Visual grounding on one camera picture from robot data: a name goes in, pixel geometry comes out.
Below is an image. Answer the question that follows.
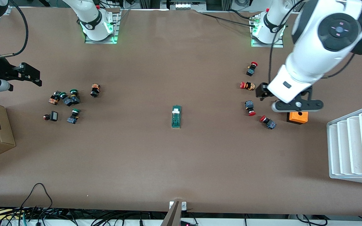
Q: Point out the green circuit board module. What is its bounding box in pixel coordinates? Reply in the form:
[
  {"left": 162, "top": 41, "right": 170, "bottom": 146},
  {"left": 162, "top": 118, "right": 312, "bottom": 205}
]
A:
[{"left": 171, "top": 105, "right": 182, "bottom": 129}]

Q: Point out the red mushroom button blue block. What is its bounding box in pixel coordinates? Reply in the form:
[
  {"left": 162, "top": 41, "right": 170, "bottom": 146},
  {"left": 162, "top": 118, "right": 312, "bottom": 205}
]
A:
[
  {"left": 246, "top": 62, "right": 258, "bottom": 77},
  {"left": 244, "top": 100, "right": 256, "bottom": 117},
  {"left": 260, "top": 115, "right": 277, "bottom": 130}
]

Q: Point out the black rectangular white-lens button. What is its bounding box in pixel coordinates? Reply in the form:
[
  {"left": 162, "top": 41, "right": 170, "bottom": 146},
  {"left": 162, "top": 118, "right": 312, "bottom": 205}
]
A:
[{"left": 43, "top": 111, "right": 58, "bottom": 122}]

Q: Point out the green push button yellow band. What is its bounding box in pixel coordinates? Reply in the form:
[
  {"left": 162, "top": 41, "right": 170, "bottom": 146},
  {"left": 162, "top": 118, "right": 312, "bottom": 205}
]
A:
[{"left": 69, "top": 89, "right": 81, "bottom": 105}]

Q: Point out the white stepped plastic tray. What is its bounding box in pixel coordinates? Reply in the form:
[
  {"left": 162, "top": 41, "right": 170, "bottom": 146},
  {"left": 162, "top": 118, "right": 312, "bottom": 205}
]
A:
[{"left": 326, "top": 105, "right": 362, "bottom": 186}]

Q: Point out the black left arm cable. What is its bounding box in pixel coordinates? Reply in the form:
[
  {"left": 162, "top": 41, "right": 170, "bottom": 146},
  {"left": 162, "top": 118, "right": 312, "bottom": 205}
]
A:
[{"left": 267, "top": 0, "right": 304, "bottom": 85}]

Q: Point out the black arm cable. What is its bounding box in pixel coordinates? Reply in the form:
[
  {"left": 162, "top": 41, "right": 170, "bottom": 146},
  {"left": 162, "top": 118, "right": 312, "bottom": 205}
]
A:
[
  {"left": 0, "top": 0, "right": 29, "bottom": 59},
  {"left": 267, "top": 0, "right": 304, "bottom": 85}
]

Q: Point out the orange button enclosure box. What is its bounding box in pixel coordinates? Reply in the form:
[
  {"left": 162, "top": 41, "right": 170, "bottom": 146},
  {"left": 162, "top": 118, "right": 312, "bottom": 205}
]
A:
[{"left": 287, "top": 111, "right": 309, "bottom": 125}]

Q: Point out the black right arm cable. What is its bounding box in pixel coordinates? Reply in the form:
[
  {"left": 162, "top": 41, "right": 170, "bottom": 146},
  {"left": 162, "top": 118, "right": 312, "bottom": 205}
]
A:
[{"left": 0, "top": 0, "right": 29, "bottom": 59}]

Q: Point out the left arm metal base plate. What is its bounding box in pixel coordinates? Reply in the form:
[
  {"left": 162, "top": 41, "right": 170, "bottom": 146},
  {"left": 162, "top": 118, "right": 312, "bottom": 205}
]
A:
[{"left": 250, "top": 13, "right": 284, "bottom": 48}]

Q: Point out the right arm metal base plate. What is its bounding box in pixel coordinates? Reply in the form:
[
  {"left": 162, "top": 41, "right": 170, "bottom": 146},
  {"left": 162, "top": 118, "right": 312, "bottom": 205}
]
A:
[{"left": 84, "top": 9, "right": 121, "bottom": 45}]

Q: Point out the black looped table cable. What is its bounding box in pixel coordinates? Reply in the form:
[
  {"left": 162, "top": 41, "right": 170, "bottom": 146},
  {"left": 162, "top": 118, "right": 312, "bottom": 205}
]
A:
[{"left": 20, "top": 183, "right": 53, "bottom": 214}]

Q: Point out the brown camera support post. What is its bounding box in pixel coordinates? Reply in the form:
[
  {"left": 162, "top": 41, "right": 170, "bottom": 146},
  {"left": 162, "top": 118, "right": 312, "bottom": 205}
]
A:
[{"left": 160, "top": 201, "right": 181, "bottom": 226}]

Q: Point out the black cable bundle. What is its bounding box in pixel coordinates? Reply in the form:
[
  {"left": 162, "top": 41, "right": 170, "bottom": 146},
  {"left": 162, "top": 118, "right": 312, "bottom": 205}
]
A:
[{"left": 0, "top": 206, "right": 169, "bottom": 226}]

